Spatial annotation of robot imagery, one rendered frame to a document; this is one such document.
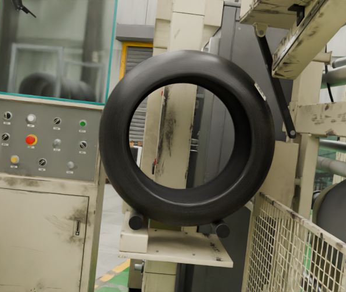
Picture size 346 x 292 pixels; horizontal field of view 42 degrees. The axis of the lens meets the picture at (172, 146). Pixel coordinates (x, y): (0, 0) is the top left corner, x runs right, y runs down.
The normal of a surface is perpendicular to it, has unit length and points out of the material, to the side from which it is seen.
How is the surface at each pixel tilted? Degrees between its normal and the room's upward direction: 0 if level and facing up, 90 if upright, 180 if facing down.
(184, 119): 90
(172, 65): 80
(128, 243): 90
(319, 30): 162
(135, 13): 90
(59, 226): 90
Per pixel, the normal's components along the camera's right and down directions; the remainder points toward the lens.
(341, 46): -0.29, 0.02
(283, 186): 0.06, 0.06
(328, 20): -0.08, 0.96
